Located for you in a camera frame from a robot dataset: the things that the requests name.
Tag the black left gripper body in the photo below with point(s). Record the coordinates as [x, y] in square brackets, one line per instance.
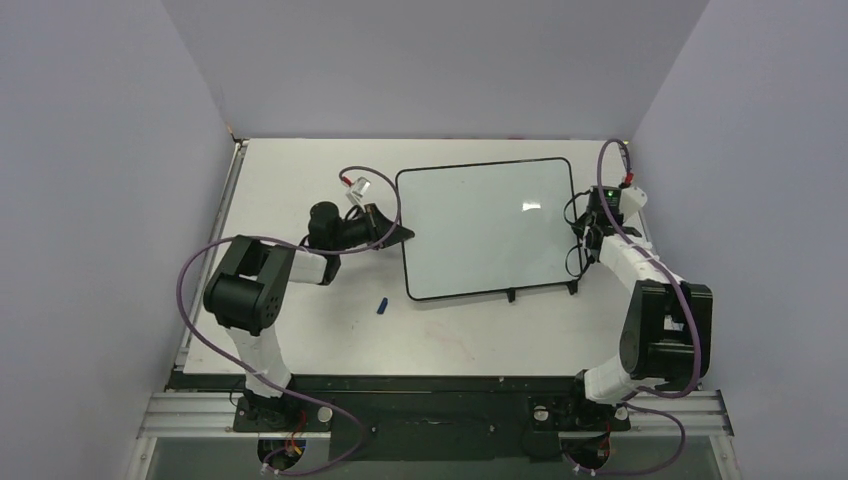
[368, 229]

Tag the blue marker cap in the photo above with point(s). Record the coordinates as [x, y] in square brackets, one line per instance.
[382, 306]

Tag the white whiteboard black frame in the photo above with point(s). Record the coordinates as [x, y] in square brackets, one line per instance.
[495, 227]

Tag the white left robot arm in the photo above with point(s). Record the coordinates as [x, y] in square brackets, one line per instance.
[246, 294]

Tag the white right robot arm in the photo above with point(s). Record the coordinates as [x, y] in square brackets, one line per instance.
[664, 345]

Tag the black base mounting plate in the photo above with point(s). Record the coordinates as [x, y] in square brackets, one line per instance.
[417, 418]

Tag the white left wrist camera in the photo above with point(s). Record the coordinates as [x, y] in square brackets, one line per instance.
[356, 189]

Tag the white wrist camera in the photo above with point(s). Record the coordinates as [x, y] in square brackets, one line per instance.
[356, 189]
[632, 197]

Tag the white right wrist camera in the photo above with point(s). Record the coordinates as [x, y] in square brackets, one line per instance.
[632, 197]

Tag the aluminium frame rail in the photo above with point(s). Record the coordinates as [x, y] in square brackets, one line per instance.
[214, 415]

